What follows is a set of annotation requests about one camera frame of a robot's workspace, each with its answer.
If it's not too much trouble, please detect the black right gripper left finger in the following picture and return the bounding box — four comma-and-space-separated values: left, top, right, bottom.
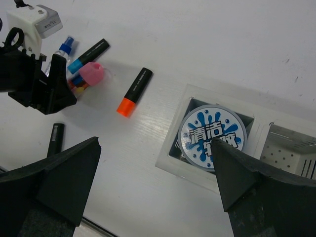
0, 137, 101, 237

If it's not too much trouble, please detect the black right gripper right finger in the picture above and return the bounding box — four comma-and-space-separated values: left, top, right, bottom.
211, 138, 316, 237

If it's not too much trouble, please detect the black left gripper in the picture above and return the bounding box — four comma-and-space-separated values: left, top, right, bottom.
0, 27, 77, 115

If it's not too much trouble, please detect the pink cap clear tube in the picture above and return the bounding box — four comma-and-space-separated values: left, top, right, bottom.
67, 62, 112, 99

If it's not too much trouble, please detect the pink cap black highlighter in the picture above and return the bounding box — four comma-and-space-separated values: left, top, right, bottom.
47, 123, 65, 157

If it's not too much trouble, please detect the orange cap black highlighter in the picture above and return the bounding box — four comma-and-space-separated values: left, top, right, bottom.
117, 68, 153, 117

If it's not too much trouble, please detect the blue slime jar printed lid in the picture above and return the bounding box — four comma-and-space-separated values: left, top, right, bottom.
178, 104, 247, 172

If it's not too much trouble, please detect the clear spray bottle blue cap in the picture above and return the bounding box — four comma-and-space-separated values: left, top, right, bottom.
44, 35, 79, 77

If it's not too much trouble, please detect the blue cap black highlighter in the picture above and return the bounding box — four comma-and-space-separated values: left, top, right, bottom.
67, 39, 110, 74

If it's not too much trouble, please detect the white slotted organizer box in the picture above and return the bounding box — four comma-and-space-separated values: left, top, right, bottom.
156, 83, 316, 192

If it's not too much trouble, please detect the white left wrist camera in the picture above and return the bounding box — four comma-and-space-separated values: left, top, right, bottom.
6, 5, 63, 59

